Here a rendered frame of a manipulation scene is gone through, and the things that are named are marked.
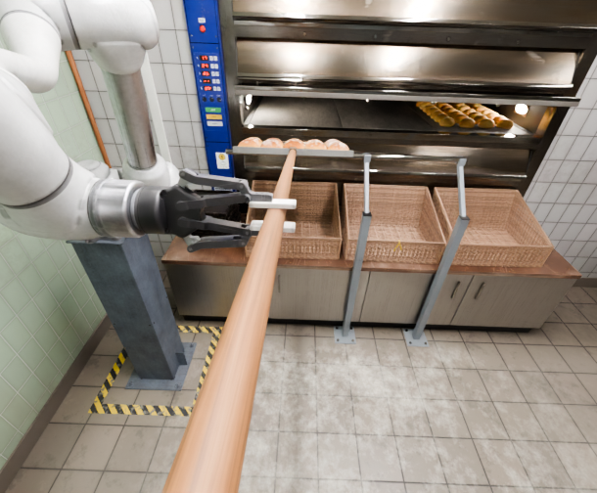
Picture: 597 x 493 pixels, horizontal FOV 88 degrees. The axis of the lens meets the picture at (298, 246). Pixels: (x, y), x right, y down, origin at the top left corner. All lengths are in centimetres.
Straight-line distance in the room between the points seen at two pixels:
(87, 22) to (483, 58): 180
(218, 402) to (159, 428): 182
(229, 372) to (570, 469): 216
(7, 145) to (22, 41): 45
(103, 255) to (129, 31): 84
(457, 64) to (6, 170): 196
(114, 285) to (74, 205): 107
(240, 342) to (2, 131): 35
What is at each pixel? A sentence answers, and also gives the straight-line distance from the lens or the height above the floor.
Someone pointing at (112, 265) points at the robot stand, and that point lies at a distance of 150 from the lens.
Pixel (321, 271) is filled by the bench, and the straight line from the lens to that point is 183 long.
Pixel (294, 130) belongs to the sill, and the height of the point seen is 117.
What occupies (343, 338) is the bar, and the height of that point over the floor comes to 1.
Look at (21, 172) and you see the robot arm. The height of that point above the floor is 158.
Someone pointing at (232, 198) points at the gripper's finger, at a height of 151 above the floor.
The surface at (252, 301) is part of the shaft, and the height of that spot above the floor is 156.
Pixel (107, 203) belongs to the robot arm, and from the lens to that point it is 52.
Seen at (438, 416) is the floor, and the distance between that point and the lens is 207.
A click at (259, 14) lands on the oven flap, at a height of 173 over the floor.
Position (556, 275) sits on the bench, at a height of 57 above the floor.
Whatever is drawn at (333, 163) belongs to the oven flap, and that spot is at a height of 98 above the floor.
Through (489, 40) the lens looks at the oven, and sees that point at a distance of 213.
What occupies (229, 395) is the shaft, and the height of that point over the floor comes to 158.
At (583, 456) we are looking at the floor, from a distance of 236.
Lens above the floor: 173
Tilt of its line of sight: 37 degrees down
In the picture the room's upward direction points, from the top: 2 degrees clockwise
